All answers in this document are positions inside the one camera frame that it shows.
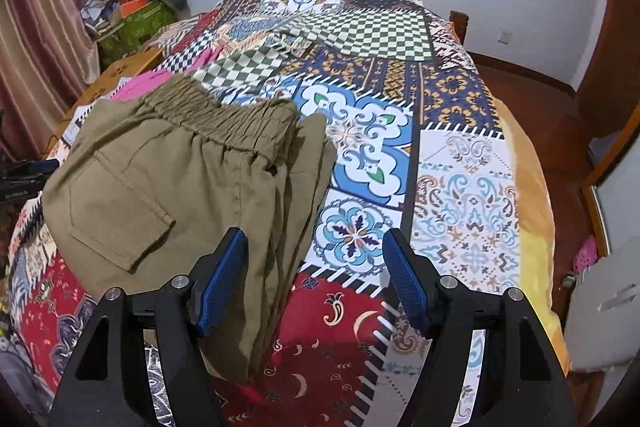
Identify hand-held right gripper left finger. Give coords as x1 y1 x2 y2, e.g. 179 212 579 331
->
47 227 249 427

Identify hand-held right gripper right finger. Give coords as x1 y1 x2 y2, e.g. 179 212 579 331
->
382 228 593 427

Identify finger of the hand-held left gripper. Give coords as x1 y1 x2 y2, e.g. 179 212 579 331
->
0 159 61 180
0 180 45 208

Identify khaki pants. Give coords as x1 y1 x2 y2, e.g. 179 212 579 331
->
42 74 338 383

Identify wooden headboard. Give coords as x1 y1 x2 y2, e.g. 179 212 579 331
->
42 47 166 158

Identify striped brown curtain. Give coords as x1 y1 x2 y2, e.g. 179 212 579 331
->
0 0 101 162

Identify pink cloth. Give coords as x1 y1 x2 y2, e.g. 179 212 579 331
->
110 49 223 102

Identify orange patterned bed sheet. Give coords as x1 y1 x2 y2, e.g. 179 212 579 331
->
492 97 571 373

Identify patchwork printed blanket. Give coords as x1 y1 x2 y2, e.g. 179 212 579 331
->
7 0 506 427

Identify green patterned bag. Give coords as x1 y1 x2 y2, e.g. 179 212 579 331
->
97 0 176 68

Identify pile of patterned cloth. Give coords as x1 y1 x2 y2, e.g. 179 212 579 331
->
80 0 126 38

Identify pink slipper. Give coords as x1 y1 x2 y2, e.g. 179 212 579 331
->
572 235 599 274

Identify orange box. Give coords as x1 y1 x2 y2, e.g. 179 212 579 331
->
112 0 151 20

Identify wooden framed mirror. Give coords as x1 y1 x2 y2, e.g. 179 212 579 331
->
580 102 640 258

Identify wooden bedpost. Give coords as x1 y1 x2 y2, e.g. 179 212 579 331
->
449 10 473 48

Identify wooden door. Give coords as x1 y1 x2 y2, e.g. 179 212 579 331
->
575 0 640 142

